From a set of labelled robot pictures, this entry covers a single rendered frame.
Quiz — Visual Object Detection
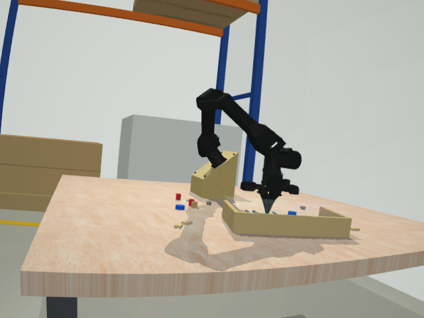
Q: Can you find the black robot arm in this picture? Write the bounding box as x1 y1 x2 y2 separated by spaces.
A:
196 88 301 194

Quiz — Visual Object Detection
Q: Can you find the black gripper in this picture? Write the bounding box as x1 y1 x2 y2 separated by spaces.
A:
240 166 299 200

